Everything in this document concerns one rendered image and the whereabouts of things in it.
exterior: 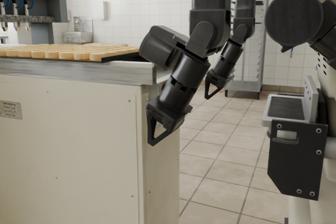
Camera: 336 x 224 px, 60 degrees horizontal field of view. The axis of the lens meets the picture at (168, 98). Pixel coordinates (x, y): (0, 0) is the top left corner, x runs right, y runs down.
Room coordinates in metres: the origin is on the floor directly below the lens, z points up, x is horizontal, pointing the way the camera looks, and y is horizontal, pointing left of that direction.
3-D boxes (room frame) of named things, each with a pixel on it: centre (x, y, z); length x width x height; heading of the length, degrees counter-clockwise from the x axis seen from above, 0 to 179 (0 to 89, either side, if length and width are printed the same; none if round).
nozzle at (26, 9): (1.38, 0.63, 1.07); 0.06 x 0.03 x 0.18; 68
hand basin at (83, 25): (5.84, 1.70, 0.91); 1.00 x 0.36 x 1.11; 66
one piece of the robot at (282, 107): (0.65, -0.31, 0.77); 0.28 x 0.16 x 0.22; 158
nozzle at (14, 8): (1.33, 0.66, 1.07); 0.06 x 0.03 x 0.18; 68
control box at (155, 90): (0.96, 0.00, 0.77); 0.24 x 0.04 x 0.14; 158
